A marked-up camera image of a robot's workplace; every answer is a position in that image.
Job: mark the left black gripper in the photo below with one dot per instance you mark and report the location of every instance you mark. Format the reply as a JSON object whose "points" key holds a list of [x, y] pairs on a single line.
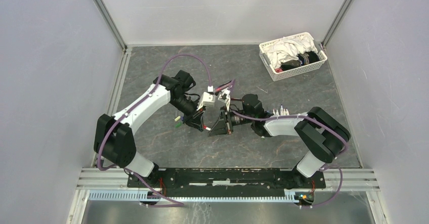
{"points": [[194, 119]]}

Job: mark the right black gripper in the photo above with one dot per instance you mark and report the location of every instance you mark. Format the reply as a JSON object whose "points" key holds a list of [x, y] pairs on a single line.
{"points": [[222, 126]]}

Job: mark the black cap marker pen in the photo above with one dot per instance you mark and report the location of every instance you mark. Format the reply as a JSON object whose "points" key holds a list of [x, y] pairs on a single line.
{"points": [[222, 87]]}

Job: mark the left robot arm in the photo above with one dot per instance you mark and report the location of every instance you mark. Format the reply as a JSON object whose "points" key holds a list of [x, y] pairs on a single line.
{"points": [[114, 137]]}

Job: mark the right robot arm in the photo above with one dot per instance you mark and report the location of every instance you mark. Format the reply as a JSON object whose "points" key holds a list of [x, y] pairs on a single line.
{"points": [[323, 135]]}

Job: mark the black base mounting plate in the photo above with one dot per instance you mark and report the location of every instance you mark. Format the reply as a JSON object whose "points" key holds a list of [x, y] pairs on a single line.
{"points": [[227, 182]]}

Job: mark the white plastic basket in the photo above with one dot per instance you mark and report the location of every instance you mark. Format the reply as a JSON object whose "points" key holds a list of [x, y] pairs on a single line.
{"points": [[278, 74]]}

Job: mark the white cloth in basket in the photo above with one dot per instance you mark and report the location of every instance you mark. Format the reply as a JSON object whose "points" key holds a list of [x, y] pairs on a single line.
{"points": [[288, 48]]}

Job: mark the black cloth in basket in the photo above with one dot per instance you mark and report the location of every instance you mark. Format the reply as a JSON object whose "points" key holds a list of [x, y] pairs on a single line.
{"points": [[302, 59]]}

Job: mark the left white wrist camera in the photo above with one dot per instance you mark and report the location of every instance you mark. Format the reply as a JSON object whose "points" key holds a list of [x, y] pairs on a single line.
{"points": [[207, 98]]}

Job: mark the white slotted cable duct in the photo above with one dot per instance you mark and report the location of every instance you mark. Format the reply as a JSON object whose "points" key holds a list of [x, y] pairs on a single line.
{"points": [[143, 196]]}

